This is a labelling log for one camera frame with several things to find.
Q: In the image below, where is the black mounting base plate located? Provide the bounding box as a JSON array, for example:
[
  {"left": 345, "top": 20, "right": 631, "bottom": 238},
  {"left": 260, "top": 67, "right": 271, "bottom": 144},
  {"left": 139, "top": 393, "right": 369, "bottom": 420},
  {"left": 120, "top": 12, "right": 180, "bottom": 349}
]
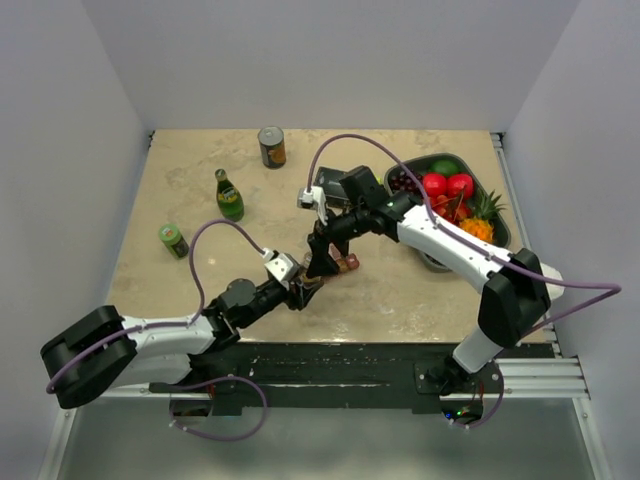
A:
[{"left": 150, "top": 342, "right": 504, "bottom": 415}]

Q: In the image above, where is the white paper cup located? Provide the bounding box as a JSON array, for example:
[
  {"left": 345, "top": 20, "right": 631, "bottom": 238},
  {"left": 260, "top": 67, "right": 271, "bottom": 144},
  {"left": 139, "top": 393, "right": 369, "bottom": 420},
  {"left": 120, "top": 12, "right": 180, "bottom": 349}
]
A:
[{"left": 540, "top": 263, "right": 564, "bottom": 287}]

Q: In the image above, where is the small green lidded jar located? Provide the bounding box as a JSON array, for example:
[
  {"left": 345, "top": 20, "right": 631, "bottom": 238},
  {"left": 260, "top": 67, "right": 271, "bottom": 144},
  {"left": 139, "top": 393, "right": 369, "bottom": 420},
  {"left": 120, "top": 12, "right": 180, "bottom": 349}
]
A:
[{"left": 158, "top": 223, "right": 189, "bottom": 259}]

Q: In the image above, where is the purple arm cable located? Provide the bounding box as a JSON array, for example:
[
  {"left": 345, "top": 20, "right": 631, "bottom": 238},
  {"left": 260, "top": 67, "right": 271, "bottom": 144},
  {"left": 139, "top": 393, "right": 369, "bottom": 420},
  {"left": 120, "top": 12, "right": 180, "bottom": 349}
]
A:
[
  {"left": 45, "top": 218, "right": 274, "bottom": 395},
  {"left": 305, "top": 133, "right": 623, "bottom": 336}
]

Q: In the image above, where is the green lime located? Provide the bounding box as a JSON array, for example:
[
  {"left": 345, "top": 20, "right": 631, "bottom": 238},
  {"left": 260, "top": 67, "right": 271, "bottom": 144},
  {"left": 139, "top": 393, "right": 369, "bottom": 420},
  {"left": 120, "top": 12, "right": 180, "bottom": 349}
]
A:
[{"left": 429, "top": 158, "right": 460, "bottom": 178}]

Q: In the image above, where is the red apple right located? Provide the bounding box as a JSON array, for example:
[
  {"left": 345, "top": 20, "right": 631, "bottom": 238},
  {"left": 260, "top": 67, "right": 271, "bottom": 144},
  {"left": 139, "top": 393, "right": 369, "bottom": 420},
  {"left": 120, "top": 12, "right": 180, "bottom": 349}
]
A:
[{"left": 446, "top": 173, "right": 475, "bottom": 199}]

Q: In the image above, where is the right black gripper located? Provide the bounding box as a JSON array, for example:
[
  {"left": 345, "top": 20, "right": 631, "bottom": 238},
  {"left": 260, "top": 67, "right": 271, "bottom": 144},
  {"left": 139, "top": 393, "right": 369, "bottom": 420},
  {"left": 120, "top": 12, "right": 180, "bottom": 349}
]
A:
[{"left": 307, "top": 203, "right": 371, "bottom": 278}]

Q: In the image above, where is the small pineapple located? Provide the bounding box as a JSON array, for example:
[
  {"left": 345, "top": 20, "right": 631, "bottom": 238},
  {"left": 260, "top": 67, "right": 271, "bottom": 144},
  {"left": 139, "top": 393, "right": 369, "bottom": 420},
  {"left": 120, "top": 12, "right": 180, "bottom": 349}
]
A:
[{"left": 458, "top": 191, "right": 505, "bottom": 244}]

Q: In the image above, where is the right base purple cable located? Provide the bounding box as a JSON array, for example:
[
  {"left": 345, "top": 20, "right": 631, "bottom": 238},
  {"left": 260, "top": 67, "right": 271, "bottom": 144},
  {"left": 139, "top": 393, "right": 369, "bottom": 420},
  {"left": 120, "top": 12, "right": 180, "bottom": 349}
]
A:
[{"left": 447, "top": 372, "right": 506, "bottom": 430}]

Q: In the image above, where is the black green product box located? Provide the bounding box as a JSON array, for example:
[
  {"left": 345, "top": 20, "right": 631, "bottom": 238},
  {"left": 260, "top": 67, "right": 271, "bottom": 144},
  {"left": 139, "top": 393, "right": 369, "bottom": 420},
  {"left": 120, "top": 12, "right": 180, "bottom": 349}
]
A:
[{"left": 312, "top": 165, "right": 388, "bottom": 209}]

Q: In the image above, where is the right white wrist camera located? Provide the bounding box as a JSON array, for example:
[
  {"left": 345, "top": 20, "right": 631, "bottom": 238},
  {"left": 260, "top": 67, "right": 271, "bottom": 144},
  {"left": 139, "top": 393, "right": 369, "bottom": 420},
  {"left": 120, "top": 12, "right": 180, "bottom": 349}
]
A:
[{"left": 297, "top": 186, "right": 328, "bottom": 225}]

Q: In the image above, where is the red apple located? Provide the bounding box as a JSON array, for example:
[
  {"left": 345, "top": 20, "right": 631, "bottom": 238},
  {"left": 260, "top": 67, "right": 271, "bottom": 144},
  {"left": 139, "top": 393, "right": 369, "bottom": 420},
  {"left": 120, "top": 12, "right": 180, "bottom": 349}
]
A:
[
  {"left": 446, "top": 173, "right": 475, "bottom": 199},
  {"left": 422, "top": 172, "right": 447, "bottom": 198}
]

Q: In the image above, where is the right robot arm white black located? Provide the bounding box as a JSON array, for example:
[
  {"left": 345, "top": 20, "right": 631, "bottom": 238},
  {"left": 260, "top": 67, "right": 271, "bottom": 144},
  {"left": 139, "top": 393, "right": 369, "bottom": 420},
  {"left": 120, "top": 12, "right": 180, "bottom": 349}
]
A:
[{"left": 298, "top": 166, "right": 564, "bottom": 393}]

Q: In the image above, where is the orange labelled tin can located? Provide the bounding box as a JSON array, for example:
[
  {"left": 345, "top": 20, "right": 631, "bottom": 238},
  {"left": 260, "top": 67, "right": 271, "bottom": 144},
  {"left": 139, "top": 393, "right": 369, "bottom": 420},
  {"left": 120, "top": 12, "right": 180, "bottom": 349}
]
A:
[{"left": 257, "top": 126, "right": 286, "bottom": 169}]

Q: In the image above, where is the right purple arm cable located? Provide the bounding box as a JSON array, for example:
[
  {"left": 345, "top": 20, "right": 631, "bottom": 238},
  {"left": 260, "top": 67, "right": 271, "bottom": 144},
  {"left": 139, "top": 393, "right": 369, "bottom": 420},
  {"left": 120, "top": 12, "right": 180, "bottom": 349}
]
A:
[{"left": 305, "top": 133, "right": 623, "bottom": 336}]

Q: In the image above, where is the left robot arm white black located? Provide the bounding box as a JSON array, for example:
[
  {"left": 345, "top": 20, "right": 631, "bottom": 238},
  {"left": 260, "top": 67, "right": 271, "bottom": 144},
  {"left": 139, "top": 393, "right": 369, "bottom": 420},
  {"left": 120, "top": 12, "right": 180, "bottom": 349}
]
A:
[{"left": 40, "top": 276, "right": 324, "bottom": 409}]

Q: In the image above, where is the clear pill jar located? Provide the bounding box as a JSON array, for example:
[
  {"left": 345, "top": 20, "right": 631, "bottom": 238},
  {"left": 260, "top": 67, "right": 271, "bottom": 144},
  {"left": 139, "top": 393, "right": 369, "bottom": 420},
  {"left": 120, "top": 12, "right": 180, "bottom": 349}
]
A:
[{"left": 300, "top": 252, "right": 324, "bottom": 287}]

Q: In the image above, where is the red apple left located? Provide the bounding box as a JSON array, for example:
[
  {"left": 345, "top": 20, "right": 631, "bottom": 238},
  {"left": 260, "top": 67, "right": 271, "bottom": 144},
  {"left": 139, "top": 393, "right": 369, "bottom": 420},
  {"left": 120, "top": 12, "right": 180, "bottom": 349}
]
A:
[{"left": 422, "top": 172, "right": 447, "bottom": 198}]

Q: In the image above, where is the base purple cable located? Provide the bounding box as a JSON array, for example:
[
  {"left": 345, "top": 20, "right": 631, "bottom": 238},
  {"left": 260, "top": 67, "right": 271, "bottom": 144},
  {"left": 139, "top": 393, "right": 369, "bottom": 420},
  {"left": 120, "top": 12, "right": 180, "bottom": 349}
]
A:
[
  {"left": 167, "top": 375, "right": 269, "bottom": 442},
  {"left": 447, "top": 372, "right": 506, "bottom": 430}
]

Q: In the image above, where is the grey fruit tray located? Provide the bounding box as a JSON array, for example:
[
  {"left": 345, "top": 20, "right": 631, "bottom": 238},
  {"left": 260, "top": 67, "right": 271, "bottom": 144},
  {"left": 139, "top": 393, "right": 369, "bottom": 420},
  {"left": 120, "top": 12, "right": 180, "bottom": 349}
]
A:
[{"left": 383, "top": 153, "right": 511, "bottom": 248}]

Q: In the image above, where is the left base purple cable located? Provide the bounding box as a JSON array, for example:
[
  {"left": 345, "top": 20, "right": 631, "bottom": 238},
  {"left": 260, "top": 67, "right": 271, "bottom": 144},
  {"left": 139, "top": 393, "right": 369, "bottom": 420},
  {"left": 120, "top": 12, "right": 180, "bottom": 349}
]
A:
[{"left": 167, "top": 375, "right": 269, "bottom": 442}]

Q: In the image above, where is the green glass bottle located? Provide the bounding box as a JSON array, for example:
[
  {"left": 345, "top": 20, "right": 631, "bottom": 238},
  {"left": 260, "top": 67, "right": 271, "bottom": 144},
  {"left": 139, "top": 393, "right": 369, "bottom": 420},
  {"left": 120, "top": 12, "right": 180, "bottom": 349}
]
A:
[{"left": 215, "top": 169, "right": 245, "bottom": 222}]

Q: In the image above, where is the aluminium frame rail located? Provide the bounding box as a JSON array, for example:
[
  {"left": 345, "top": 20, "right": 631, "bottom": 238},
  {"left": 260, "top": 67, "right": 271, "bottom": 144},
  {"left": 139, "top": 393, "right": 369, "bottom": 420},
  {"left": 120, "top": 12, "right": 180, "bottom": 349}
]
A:
[{"left": 100, "top": 358, "right": 589, "bottom": 400}]

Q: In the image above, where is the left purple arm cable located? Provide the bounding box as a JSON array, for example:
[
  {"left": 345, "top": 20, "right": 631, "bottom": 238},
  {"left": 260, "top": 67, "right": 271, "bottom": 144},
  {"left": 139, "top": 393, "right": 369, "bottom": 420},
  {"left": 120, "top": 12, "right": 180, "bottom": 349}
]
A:
[{"left": 45, "top": 218, "right": 274, "bottom": 395}]

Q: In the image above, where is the red cherries cluster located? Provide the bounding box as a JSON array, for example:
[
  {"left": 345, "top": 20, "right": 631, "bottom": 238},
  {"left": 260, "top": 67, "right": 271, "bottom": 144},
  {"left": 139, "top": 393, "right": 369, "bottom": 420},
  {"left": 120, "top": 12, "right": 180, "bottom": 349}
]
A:
[{"left": 429, "top": 195, "right": 472, "bottom": 224}]

